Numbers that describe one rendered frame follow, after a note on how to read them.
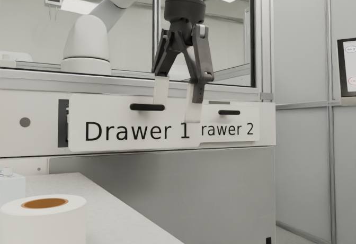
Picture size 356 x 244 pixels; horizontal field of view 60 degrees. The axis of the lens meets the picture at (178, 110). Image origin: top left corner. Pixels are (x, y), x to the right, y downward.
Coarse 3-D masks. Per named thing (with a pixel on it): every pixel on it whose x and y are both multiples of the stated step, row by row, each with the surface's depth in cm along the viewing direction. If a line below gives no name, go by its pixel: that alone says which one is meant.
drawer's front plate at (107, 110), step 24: (72, 96) 58; (96, 96) 61; (120, 96) 63; (72, 120) 58; (96, 120) 61; (120, 120) 63; (144, 120) 65; (168, 120) 68; (72, 144) 58; (96, 144) 60; (120, 144) 63; (144, 144) 65; (168, 144) 68; (192, 144) 71
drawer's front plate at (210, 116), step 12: (204, 108) 89; (216, 108) 91; (228, 108) 93; (240, 108) 95; (252, 108) 98; (204, 120) 89; (216, 120) 91; (228, 120) 93; (240, 120) 95; (252, 120) 98; (204, 132) 89; (216, 132) 91; (228, 132) 93; (240, 132) 95; (252, 132) 97
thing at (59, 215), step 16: (16, 208) 26; (32, 208) 26; (48, 208) 26; (64, 208) 26; (80, 208) 26; (0, 224) 25; (16, 224) 24; (32, 224) 24; (48, 224) 24; (64, 224) 25; (80, 224) 26; (0, 240) 25; (16, 240) 24; (32, 240) 24; (48, 240) 24; (64, 240) 25; (80, 240) 26
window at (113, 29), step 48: (0, 0) 68; (48, 0) 73; (96, 0) 79; (144, 0) 85; (240, 0) 102; (0, 48) 68; (48, 48) 73; (96, 48) 78; (144, 48) 85; (240, 48) 101
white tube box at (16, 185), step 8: (0, 176) 44; (16, 176) 44; (0, 184) 40; (8, 184) 41; (16, 184) 41; (24, 184) 42; (0, 192) 40; (8, 192) 41; (16, 192) 41; (24, 192) 42; (0, 200) 40; (8, 200) 41; (0, 208) 40
